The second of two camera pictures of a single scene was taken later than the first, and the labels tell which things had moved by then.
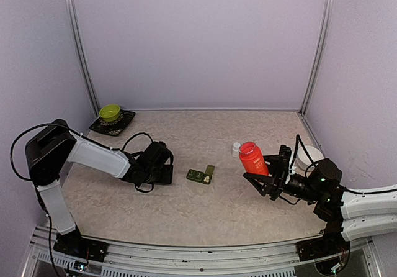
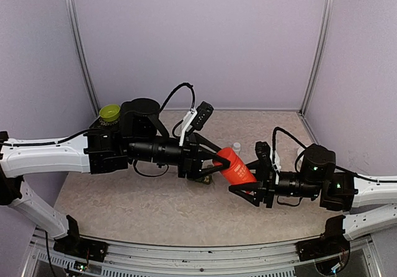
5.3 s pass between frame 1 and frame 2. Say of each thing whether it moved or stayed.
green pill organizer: stayed
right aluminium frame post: stayed
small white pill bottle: stayed
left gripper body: moved
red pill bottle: moved
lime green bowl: stayed
